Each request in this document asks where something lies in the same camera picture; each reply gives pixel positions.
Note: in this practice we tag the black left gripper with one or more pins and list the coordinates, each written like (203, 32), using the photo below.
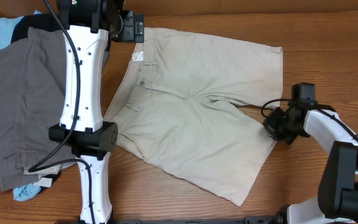
(128, 35)

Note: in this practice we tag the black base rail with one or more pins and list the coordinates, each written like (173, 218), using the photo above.
(197, 221)

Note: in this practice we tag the grey folded shorts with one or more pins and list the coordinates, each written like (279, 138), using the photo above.
(46, 78)

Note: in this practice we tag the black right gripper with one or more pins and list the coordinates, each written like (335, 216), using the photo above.
(269, 124)

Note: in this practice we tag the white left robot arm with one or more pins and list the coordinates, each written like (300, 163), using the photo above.
(89, 27)

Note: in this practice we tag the beige cotton shorts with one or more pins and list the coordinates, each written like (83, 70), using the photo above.
(178, 108)

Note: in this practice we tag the black folded garment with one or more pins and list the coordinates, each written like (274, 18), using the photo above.
(42, 25)

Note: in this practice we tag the light blue garment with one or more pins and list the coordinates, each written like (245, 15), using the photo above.
(7, 26)

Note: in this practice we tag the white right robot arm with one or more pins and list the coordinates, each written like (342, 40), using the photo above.
(337, 198)

